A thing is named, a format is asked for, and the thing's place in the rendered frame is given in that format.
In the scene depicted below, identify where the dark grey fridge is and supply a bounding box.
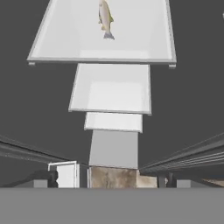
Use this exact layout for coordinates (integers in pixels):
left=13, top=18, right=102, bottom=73
left=0, top=0, right=224, bottom=189

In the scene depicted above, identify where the pale green fish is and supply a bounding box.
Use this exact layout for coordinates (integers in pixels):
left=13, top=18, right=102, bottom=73
left=97, top=0, right=116, bottom=40

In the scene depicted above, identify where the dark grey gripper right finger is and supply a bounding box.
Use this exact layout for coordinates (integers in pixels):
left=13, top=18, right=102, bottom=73
left=157, top=171, right=217, bottom=189

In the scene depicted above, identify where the large white fridge shelf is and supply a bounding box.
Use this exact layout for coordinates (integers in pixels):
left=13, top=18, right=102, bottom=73
left=26, top=0, right=178, bottom=70

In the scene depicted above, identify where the medium white fridge shelf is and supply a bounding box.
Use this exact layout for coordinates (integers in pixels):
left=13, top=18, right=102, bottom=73
left=67, top=63, right=153, bottom=116

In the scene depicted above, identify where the small white fridge shelf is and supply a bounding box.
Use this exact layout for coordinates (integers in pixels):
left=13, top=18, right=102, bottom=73
left=83, top=111, right=144, bottom=134

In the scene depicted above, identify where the grey fridge drawer front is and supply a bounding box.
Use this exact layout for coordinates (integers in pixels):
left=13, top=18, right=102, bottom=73
left=87, top=129, right=140, bottom=170

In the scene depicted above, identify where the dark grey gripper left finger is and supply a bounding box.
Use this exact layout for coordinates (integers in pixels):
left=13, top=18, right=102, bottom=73
left=0, top=169, right=60, bottom=189

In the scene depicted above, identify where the white framed box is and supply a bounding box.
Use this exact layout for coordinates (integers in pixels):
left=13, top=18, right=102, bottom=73
left=47, top=160, right=81, bottom=189

